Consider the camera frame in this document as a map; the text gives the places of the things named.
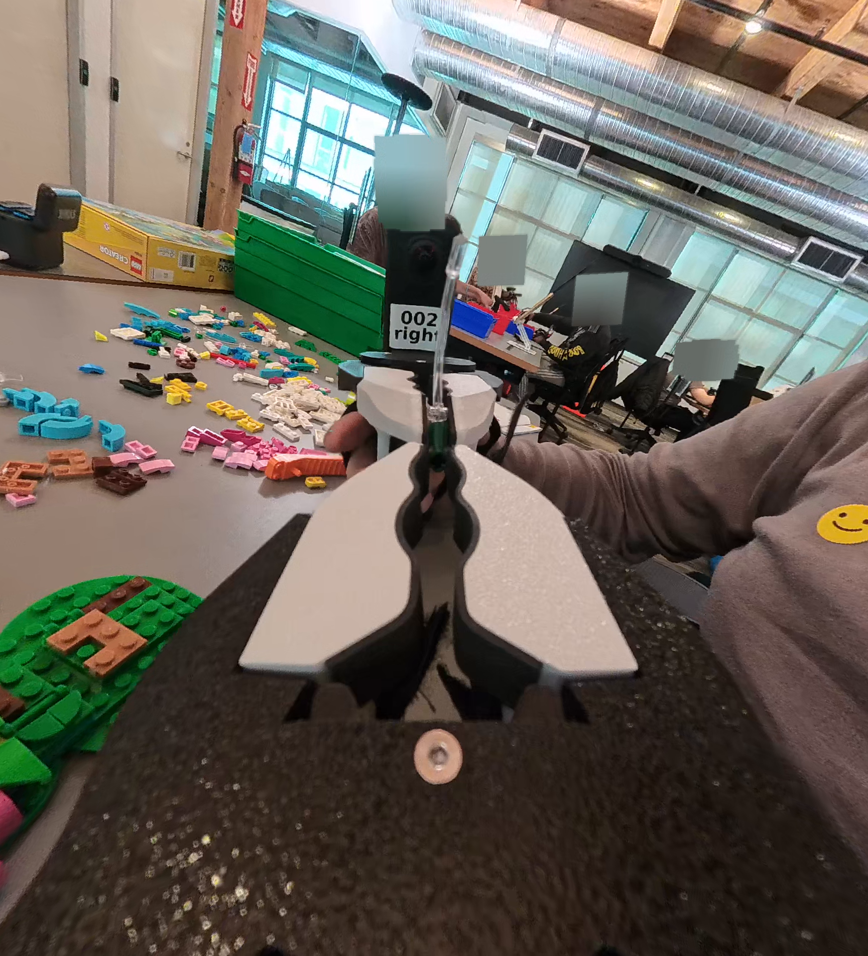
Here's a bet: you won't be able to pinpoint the tan L-shaped lego plate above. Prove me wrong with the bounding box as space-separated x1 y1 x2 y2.
0 459 51 496

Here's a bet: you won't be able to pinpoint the black battery charger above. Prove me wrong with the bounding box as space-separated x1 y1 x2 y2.
0 183 83 272

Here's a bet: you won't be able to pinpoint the black pole lamp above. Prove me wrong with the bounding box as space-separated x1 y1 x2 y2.
380 74 433 137

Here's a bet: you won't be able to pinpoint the red fire extinguisher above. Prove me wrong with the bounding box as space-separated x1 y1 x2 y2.
233 119 260 185

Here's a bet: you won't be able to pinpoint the blue storage bin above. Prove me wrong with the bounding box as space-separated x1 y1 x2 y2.
452 299 496 338

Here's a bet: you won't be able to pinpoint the black monitor panel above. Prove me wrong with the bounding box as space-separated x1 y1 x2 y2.
552 239 697 361

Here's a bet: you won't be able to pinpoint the white vent grille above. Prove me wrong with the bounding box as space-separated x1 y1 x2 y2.
534 127 592 177
791 237 865 279

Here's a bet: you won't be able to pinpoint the green lego plate build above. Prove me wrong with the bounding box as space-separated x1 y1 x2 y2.
0 574 205 858

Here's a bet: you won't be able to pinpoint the silver air duct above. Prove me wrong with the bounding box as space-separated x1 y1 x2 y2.
411 31 868 294
392 0 868 161

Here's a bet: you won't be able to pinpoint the yellow lego set box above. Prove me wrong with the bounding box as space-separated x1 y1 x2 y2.
63 197 238 291

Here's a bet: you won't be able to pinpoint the person's right hand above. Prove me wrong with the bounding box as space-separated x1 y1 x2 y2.
325 409 379 478

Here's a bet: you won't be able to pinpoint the grey desk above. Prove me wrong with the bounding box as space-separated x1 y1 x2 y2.
0 269 420 956

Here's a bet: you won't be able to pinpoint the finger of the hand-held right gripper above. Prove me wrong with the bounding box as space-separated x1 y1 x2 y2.
440 372 505 451
359 368 431 460

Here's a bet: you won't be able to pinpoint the white double doors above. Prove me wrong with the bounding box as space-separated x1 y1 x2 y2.
66 0 220 227

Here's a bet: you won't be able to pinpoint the wooden post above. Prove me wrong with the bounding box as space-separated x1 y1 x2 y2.
204 0 267 234

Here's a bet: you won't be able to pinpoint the orange brick separator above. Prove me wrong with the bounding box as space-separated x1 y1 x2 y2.
263 451 350 481

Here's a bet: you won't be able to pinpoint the person's sweater torso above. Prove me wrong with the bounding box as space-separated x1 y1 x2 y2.
699 418 868 912

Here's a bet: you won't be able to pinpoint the wooden table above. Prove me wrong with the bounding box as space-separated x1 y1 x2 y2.
447 327 556 376

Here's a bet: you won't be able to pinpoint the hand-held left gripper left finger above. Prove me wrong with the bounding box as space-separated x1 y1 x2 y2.
240 442 425 719

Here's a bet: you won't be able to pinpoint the pile of mixed lego bricks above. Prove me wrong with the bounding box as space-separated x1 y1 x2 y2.
79 299 354 494

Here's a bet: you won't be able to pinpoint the yellow smiley sticker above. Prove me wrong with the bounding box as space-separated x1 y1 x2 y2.
816 504 868 547

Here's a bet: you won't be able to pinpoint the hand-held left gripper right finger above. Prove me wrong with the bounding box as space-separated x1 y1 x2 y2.
449 444 638 719

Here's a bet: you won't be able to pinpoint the stack of green bins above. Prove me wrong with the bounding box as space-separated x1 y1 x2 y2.
233 209 391 364

